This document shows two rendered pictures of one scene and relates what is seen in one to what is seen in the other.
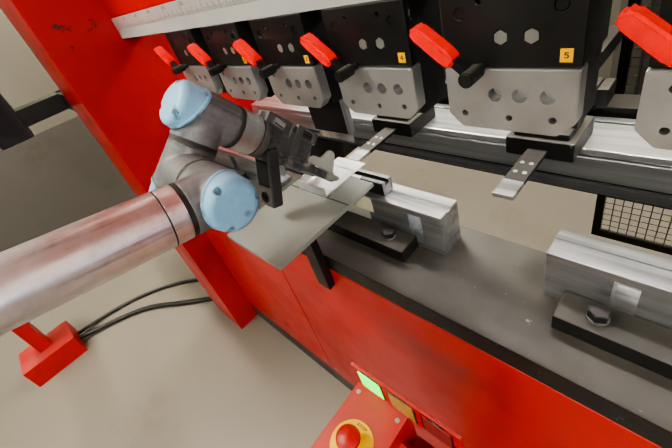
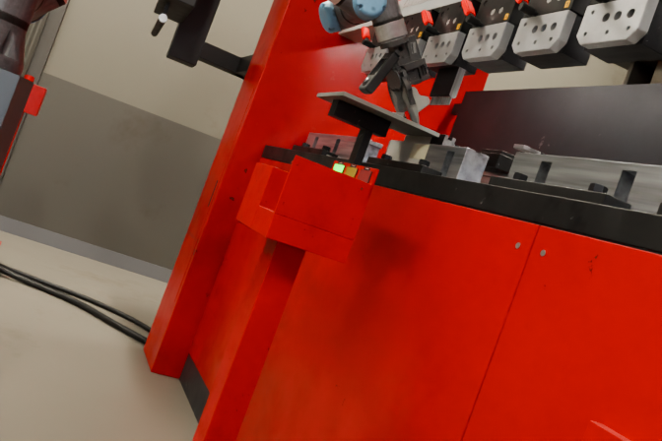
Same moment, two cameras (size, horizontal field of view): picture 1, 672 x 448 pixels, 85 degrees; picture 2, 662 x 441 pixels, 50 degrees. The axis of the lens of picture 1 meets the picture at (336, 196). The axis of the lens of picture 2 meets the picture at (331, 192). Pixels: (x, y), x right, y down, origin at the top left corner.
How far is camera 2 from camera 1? 1.28 m
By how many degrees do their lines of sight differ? 38
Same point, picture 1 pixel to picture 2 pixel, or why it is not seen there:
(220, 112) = not seen: outside the picture
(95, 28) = not seen: hidden behind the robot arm
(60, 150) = (153, 143)
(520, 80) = (547, 19)
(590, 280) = (530, 167)
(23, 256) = not seen: outside the picture
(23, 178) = (100, 135)
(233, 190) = not seen: outside the picture
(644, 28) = not seen: outside the picture
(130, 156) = (259, 102)
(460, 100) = (519, 35)
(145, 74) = (328, 66)
